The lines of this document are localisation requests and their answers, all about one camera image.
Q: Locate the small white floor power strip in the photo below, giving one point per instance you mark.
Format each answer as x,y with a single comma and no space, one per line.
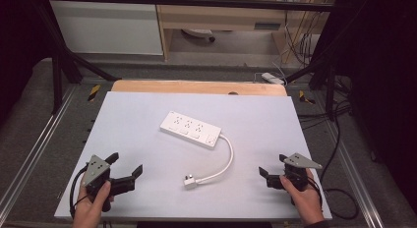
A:
272,78

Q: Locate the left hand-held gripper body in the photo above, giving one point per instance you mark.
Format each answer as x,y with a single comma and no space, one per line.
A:
98,175

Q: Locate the white plug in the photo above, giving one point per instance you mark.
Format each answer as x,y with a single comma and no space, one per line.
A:
190,182

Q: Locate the person's right hand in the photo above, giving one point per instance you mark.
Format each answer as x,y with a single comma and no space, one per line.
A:
303,198

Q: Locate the aluminium rail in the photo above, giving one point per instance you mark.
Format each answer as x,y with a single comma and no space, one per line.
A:
357,182
32,146

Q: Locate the black metal crossbar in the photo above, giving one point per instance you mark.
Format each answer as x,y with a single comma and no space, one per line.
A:
183,1

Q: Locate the wooden table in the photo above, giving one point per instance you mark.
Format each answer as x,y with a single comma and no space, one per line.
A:
196,87

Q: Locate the wooden desk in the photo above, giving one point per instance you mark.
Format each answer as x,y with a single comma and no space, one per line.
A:
223,16

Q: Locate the black metal stand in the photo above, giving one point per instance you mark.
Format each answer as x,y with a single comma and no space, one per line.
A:
329,80
60,64

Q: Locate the chair base with caster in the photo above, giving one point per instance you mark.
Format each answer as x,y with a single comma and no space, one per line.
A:
198,33

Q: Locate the person's left hand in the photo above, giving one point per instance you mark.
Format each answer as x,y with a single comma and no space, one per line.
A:
90,206

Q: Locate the white cabinet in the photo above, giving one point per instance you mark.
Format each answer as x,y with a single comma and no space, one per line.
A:
105,28

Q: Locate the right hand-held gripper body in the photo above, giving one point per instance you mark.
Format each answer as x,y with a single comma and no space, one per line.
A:
295,172

